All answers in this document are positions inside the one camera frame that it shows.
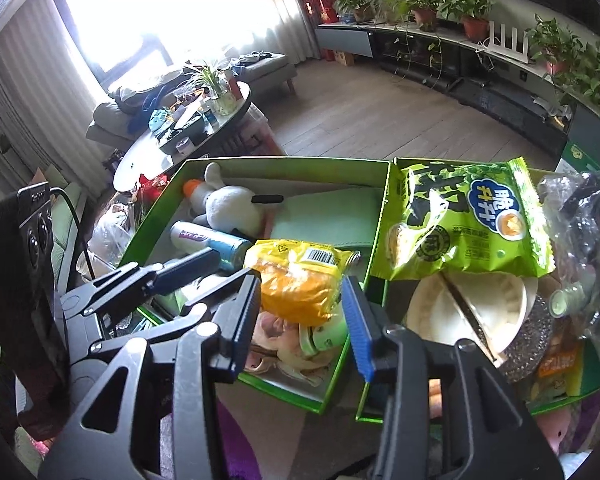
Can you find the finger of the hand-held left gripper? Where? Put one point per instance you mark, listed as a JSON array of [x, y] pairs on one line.
[[190, 267], [210, 292]]

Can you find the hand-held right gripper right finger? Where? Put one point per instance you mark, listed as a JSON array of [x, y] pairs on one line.
[[360, 335]]

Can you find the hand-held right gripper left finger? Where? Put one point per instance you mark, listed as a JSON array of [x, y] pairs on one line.
[[245, 322]]

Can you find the yellow snack packet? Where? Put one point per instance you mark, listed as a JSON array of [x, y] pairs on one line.
[[290, 290]]

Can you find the green cardboard box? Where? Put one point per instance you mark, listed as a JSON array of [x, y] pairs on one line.
[[362, 402], [332, 387]]

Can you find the glass desktop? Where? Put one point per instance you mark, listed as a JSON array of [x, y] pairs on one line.
[[590, 380]]

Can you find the pink fabric item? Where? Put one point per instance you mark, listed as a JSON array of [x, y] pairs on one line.
[[270, 332]]

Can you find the white blue spray can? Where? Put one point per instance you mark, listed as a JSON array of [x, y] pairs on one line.
[[210, 245]]

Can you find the green white paper cup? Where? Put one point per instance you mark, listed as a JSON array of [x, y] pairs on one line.
[[325, 337]]

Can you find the white plush toy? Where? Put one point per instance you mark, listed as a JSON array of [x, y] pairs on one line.
[[230, 210]]

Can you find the beige round plate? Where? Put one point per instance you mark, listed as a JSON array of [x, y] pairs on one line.
[[440, 320]]

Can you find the red patterned gift bag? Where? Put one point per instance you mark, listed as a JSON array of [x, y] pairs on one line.
[[152, 192]]

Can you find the clear plastic bag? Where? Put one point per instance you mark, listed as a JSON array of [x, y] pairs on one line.
[[110, 235]]

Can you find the brown wooden stick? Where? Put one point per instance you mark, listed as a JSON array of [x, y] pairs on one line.
[[467, 315]]

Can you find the round dark coffee table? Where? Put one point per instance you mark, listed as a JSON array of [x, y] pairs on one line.
[[145, 160]]

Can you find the purple patterned mat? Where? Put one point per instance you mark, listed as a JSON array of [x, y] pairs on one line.
[[235, 440]]

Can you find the black tray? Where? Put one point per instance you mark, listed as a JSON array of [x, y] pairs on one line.
[[182, 135]]

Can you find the green snack packet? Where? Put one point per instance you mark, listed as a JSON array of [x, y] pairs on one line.
[[460, 225]]

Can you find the teal small bag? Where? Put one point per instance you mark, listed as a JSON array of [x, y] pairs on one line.
[[158, 120]]

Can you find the translucent storage box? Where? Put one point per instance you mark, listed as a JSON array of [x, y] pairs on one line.
[[252, 127]]

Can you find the blue garment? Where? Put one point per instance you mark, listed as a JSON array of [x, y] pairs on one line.
[[145, 107]]

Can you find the steel scourer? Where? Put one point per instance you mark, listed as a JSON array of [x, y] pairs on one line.
[[527, 345]]

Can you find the spider plant in glass vase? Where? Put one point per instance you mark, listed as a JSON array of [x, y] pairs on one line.
[[222, 102]]

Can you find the orange packet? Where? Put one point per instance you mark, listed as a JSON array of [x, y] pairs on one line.
[[557, 360]]

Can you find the beige curtain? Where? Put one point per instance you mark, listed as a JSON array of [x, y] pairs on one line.
[[295, 25], [20, 85]]

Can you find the small pale green cup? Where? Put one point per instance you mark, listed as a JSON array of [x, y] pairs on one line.
[[567, 300]]

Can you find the pink plush toy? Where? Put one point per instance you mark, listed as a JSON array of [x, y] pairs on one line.
[[555, 427]]

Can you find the grey sofa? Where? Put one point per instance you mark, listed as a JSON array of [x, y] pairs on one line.
[[275, 67]]

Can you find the clear bag of dark items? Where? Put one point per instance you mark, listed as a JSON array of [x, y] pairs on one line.
[[590, 240]]

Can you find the window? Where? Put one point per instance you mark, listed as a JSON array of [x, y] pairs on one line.
[[155, 10]]

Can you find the small yellow carton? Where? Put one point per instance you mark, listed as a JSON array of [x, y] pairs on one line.
[[345, 57]]

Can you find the long television cabinet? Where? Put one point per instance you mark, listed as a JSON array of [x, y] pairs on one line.
[[342, 40]]

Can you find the green printed carton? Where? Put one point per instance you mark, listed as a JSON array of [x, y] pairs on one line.
[[572, 157]]

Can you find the white router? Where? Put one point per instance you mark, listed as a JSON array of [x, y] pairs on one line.
[[507, 52]]

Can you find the row of potted plants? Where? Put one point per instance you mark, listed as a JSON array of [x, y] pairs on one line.
[[425, 5]]

